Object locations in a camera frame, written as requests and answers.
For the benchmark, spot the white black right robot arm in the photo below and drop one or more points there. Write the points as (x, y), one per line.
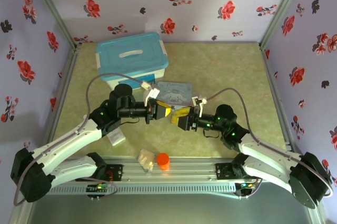
(268, 153)

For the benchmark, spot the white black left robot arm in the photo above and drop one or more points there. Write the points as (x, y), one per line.
(65, 139)

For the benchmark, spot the blue cartoon dog card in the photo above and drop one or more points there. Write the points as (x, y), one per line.
(175, 92)

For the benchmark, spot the small white paper packet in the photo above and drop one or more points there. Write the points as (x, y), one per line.
(116, 137)

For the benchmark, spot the orange plastic cylinder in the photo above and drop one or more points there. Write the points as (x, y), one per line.
(163, 161)

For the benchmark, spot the blue lidded storage box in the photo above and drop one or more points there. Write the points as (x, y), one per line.
(131, 55)

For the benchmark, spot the clear bag with beige contents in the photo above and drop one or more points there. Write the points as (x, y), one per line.
(146, 159)

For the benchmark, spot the black mounting plate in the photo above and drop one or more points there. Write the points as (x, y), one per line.
(223, 171)
(116, 172)

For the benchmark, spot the aluminium base extrusion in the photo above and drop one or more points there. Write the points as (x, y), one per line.
(189, 172)

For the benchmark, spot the green circuit board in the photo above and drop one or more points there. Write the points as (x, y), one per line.
(98, 187)
(246, 187)

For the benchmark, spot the aluminium side rail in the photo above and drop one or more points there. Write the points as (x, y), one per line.
(276, 97)
(64, 87)

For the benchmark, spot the aluminium frame post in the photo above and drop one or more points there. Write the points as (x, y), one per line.
(53, 5)
(284, 5)

